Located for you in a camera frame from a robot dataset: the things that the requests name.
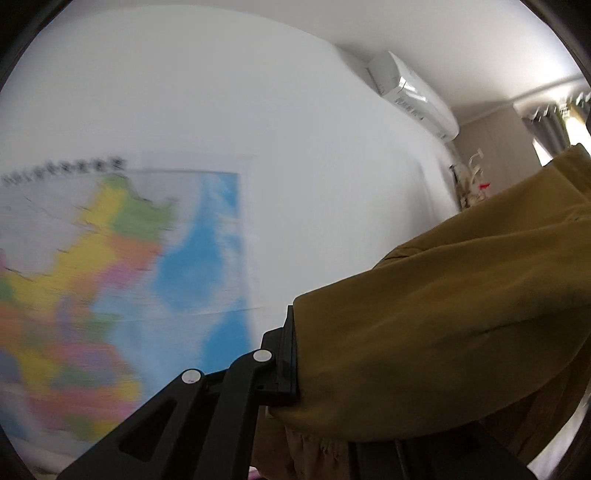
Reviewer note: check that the white coat rack with items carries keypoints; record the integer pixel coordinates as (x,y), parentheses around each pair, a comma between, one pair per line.
(470,185)

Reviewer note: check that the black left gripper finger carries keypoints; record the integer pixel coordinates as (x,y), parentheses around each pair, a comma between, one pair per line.
(199,426)

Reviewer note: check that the colourful wall map poster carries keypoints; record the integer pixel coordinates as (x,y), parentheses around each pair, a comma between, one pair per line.
(116,275)

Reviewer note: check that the white wall air conditioner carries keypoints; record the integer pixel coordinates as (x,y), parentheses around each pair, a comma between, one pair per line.
(405,89)

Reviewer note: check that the grey window curtain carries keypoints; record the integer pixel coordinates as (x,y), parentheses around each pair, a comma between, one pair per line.
(555,126)

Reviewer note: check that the beige wardrobe cabinet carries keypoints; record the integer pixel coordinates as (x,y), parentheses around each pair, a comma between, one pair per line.
(509,155)

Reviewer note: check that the mustard brown large garment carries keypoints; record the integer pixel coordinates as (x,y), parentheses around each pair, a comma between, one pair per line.
(484,318)

